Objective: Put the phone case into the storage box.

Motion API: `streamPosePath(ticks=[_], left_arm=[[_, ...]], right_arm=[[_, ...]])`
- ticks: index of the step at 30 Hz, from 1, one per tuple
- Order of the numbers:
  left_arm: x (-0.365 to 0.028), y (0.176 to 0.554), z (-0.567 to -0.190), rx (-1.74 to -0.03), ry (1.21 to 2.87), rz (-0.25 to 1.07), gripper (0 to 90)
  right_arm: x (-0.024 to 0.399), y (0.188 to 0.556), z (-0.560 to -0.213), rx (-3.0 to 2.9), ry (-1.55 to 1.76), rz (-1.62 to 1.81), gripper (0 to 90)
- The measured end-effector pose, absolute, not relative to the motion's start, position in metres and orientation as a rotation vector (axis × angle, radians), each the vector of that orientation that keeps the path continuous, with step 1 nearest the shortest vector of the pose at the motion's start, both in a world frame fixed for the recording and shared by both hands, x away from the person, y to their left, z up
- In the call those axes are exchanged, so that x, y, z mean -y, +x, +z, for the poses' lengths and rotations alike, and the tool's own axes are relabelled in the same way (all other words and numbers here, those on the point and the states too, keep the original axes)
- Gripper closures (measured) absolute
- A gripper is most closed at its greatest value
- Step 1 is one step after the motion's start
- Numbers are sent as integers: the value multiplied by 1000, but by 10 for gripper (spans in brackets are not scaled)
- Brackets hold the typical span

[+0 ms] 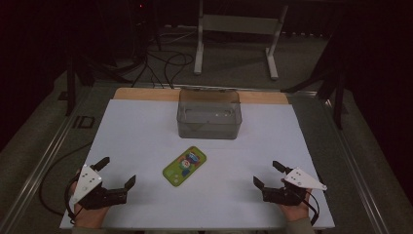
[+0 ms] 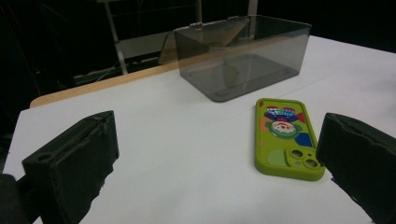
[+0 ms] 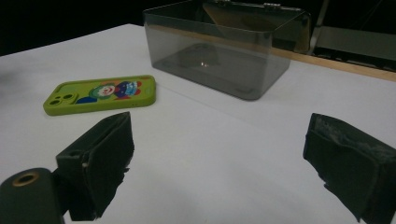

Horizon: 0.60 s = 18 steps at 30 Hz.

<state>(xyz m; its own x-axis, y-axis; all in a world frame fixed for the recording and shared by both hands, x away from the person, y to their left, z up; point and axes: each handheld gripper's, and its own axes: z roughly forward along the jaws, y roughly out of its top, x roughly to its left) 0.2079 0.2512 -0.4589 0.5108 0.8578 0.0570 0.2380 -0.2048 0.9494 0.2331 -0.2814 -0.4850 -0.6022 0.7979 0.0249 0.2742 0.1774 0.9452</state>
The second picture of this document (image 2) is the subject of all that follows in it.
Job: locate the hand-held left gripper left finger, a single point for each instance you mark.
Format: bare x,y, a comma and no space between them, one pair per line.
71,161

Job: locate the smoky transparent plastic box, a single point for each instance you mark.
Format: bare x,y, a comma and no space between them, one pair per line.
239,62

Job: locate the green phone case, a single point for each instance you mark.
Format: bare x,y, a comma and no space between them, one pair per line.
283,140

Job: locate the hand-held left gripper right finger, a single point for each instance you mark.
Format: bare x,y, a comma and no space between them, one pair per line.
358,155

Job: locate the white table mat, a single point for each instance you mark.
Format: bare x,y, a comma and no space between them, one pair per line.
193,149

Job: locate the grey metal stand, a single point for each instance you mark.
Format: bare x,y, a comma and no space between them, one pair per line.
120,49

